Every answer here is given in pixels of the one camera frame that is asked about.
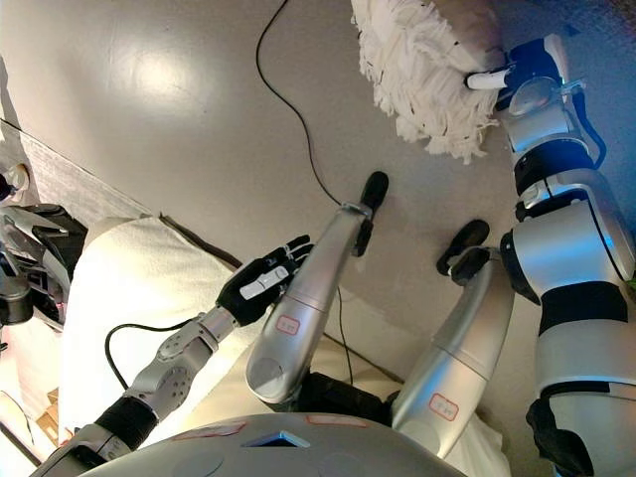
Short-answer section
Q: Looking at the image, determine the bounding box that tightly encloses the silver robot torso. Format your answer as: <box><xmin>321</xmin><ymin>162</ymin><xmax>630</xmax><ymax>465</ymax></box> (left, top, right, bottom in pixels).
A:
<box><xmin>81</xmin><ymin>411</ymin><xmax>468</xmax><ymax>477</ymax></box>

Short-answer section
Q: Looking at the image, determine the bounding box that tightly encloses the grey rug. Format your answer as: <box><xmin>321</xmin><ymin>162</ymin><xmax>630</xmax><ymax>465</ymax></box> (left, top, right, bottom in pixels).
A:
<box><xmin>0</xmin><ymin>121</ymin><xmax>153</xmax><ymax>226</ymax></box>

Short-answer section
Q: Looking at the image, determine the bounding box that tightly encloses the black robot foot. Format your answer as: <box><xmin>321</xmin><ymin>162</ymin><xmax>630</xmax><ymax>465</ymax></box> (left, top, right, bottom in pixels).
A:
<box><xmin>435</xmin><ymin>220</ymin><xmax>492</xmax><ymax>276</ymax></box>
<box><xmin>361</xmin><ymin>171</ymin><xmax>391</xmax><ymax>213</ymax></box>

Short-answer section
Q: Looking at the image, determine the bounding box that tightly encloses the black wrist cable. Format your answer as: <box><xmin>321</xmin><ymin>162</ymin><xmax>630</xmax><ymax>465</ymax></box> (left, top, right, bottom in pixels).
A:
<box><xmin>104</xmin><ymin>321</ymin><xmax>201</xmax><ymax>391</ymax></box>
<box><xmin>560</xmin><ymin>74</ymin><xmax>607</xmax><ymax>173</ymax></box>

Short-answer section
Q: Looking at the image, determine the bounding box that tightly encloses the silver right robot leg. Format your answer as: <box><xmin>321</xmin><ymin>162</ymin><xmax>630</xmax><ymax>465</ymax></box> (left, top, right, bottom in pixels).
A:
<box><xmin>391</xmin><ymin>246</ymin><xmax>517</xmax><ymax>458</ymax></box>

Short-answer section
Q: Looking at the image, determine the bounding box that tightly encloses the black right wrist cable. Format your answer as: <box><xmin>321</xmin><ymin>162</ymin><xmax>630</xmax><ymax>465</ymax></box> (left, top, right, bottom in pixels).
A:
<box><xmin>560</xmin><ymin>74</ymin><xmax>607</xmax><ymax>173</ymax></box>

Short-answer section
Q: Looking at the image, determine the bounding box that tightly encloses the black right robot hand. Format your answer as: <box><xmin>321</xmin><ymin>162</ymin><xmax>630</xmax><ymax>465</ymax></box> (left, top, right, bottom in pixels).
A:
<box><xmin>464</xmin><ymin>34</ymin><xmax>570</xmax><ymax>113</ymax></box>

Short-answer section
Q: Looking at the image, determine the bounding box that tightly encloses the brown cardboard box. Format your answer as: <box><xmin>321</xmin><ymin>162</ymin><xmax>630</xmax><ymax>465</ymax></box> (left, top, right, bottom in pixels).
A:
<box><xmin>35</xmin><ymin>389</ymin><xmax>62</xmax><ymax>434</ymax></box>

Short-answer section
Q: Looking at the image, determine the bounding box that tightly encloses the white fringed pillow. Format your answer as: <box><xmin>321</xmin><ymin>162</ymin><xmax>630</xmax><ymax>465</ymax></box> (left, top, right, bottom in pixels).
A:
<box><xmin>350</xmin><ymin>0</ymin><xmax>511</xmax><ymax>166</ymax></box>

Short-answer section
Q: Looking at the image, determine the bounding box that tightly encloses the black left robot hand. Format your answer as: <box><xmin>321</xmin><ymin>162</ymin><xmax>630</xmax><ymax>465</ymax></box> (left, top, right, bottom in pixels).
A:
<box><xmin>215</xmin><ymin>235</ymin><xmax>316</xmax><ymax>327</ymax></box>

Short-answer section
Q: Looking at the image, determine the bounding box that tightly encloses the silver robot leg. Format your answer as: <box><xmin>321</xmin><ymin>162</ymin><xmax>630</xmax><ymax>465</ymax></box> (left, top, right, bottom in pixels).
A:
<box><xmin>245</xmin><ymin>202</ymin><xmax>375</xmax><ymax>404</ymax></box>
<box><xmin>391</xmin><ymin>246</ymin><xmax>517</xmax><ymax>458</ymax></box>

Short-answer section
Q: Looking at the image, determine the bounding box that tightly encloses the thin black floor cable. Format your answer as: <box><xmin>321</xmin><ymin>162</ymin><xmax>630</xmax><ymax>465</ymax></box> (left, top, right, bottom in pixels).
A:
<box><xmin>254</xmin><ymin>0</ymin><xmax>356</xmax><ymax>387</ymax></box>

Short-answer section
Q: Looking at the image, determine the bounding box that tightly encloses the black left robot foot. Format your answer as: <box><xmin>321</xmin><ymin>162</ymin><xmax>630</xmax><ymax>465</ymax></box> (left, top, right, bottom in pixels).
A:
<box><xmin>361</xmin><ymin>171</ymin><xmax>391</xmax><ymax>213</ymax></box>

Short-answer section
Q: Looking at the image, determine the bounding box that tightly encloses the dark grey machine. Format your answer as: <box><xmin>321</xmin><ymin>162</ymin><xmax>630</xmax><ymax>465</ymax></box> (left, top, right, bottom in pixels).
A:
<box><xmin>0</xmin><ymin>202</ymin><xmax>89</xmax><ymax>330</ymax></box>

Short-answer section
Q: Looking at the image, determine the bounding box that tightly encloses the silver left robot leg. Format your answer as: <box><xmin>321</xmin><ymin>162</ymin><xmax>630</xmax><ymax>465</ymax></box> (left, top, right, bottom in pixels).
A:
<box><xmin>245</xmin><ymin>202</ymin><xmax>375</xmax><ymax>404</ymax></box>

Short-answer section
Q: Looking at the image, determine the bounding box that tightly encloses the white fabric cushion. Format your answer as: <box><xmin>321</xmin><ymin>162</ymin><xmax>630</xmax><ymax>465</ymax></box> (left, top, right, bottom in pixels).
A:
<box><xmin>58</xmin><ymin>216</ymin><xmax>513</xmax><ymax>477</ymax></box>

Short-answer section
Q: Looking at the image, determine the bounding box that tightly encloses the black right robot foot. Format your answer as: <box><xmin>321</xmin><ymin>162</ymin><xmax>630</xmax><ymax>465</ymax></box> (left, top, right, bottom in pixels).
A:
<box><xmin>435</xmin><ymin>220</ymin><xmax>492</xmax><ymax>276</ymax></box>

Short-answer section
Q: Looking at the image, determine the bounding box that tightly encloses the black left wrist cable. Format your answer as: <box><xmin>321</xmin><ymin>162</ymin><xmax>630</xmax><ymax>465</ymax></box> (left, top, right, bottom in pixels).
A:
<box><xmin>104</xmin><ymin>321</ymin><xmax>201</xmax><ymax>391</ymax></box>

